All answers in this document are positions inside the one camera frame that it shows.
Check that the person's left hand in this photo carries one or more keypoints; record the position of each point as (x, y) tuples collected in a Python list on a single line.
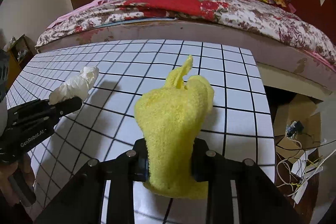
[(9, 188)]

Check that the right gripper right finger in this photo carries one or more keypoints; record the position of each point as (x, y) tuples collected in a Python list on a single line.
[(259, 200)]

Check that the open cardboard box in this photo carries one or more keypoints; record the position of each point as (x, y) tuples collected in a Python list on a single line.
[(297, 128)]

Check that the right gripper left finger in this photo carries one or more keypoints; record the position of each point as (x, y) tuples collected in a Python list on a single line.
[(81, 199)]

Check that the yellow fuzzy cloth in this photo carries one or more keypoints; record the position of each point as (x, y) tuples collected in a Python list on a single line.
[(176, 129)]

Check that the white wifi router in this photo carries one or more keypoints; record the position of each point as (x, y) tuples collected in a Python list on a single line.
[(303, 168)]

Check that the wooden side shelf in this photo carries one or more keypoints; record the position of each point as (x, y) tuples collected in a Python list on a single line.
[(20, 55)]

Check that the white grid-pattern mattress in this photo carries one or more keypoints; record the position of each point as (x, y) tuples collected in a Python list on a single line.
[(113, 116)]

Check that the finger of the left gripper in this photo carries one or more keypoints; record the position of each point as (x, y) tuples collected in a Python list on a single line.
[(60, 109)]

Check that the white tissue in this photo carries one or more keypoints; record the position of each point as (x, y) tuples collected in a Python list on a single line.
[(76, 86)]

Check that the bed with floral sheet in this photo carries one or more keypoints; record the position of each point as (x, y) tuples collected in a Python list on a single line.
[(276, 38)]

